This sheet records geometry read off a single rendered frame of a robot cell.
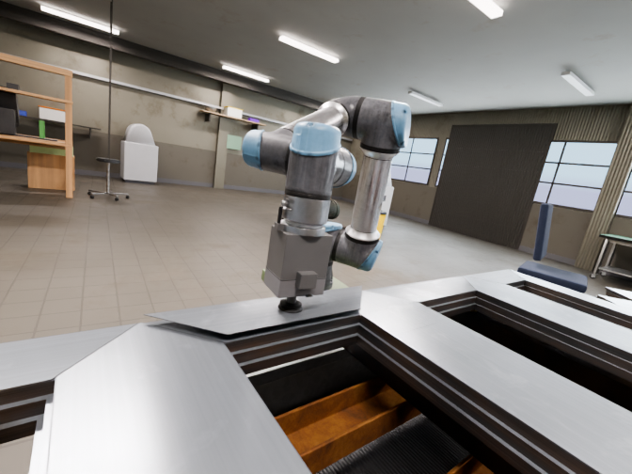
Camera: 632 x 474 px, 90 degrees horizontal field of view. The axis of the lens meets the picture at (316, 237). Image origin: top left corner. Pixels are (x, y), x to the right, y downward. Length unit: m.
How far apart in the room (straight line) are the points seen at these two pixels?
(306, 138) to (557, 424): 0.49
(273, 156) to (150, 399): 0.42
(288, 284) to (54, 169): 6.86
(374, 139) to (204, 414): 0.75
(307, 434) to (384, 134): 0.71
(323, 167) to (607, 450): 0.48
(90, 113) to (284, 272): 9.57
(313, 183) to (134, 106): 9.59
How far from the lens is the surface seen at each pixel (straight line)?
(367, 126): 0.92
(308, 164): 0.47
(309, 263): 0.51
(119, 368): 0.44
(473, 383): 0.53
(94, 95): 9.97
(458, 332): 0.67
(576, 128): 8.79
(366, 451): 0.82
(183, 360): 0.44
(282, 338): 0.52
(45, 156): 7.23
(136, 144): 9.16
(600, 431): 0.57
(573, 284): 3.34
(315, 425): 0.64
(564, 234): 8.53
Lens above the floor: 1.12
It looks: 12 degrees down
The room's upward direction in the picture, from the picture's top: 9 degrees clockwise
